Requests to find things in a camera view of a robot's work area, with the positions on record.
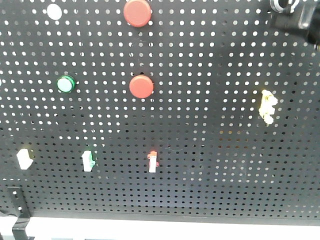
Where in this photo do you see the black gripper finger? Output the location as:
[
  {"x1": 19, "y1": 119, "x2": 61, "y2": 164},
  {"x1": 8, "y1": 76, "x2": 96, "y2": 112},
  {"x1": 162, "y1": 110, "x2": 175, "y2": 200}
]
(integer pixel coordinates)
[{"x1": 269, "y1": 3, "x2": 320, "y2": 51}]

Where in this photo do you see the upper red push button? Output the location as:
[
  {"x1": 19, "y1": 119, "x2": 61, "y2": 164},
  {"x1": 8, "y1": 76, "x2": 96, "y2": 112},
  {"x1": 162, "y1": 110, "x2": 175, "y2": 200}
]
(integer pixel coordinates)
[{"x1": 123, "y1": 0, "x2": 152, "y2": 28}]

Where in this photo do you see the red push button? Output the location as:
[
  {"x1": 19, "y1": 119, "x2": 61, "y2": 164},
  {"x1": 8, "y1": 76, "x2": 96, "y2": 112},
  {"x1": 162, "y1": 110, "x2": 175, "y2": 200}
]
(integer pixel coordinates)
[
  {"x1": 123, "y1": 0, "x2": 152, "y2": 28},
  {"x1": 129, "y1": 75, "x2": 154, "y2": 99}
]

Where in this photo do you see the lower red push button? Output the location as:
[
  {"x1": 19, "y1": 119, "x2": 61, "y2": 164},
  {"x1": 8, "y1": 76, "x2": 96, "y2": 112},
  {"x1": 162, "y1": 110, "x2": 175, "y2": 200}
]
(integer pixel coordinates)
[{"x1": 129, "y1": 75, "x2": 154, "y2": 99}]

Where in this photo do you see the green push button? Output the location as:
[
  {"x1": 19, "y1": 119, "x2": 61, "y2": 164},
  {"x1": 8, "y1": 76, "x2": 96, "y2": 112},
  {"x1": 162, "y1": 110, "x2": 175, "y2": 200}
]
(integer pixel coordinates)
[{"x1": 56, "y1": 75, "x2": 76, "y2": 93}]

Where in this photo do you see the grey round button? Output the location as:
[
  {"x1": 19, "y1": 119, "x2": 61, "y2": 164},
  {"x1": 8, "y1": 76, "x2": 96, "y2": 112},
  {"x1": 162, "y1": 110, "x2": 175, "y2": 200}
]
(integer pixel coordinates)
[{"x1": 46, "y1": 3, "x2": 63, "y2": 21}]

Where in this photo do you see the black perforated pegboard panel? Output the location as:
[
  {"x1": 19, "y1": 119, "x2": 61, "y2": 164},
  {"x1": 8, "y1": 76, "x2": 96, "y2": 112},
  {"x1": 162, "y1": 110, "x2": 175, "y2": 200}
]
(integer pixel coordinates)
[{"x1": 0, "y1": 0, "x2": 320, "y2": 225}]

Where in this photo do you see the white standing desk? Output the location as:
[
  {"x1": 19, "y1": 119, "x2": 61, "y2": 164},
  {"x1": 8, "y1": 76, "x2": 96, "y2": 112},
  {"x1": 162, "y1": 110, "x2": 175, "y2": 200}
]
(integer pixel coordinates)
[{"x1": 0, "y1": 216, "x2": 320, "y2": 240}]

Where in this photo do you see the yellow toggle switch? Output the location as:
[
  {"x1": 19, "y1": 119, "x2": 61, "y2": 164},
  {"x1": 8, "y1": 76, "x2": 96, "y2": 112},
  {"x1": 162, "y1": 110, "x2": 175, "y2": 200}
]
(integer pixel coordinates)
[{"x1": 258, "y1": 89, "x2": 278, "y2": 125}]

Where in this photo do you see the red-white rocker switch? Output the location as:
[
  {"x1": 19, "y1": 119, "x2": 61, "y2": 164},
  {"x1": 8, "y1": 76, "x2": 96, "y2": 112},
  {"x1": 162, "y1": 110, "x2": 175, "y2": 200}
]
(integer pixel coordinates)
[{"x1": 147, "y1": 150, "x2": 159, "y2": 173}]

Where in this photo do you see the green-white rocker switch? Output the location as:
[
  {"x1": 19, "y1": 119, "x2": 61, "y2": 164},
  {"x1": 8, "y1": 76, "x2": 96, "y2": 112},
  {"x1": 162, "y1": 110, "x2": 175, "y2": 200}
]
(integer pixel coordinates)
[{"x1": 81, "y1": 150, "x2": 96, "y2": 172}]

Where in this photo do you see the white rocker switch left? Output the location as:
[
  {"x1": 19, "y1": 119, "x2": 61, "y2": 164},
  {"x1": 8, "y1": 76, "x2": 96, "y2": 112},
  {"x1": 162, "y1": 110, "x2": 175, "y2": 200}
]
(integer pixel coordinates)
[{"x1": 16, "y1": 148, "x2": 34, "y2": 170}]

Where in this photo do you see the left black clamp bracket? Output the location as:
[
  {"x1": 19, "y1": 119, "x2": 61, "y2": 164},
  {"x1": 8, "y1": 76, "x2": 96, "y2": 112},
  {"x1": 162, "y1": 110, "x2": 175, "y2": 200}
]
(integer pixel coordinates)
[{"x1": 7, "y1": 186, "x2": 35, "y2": 240}]

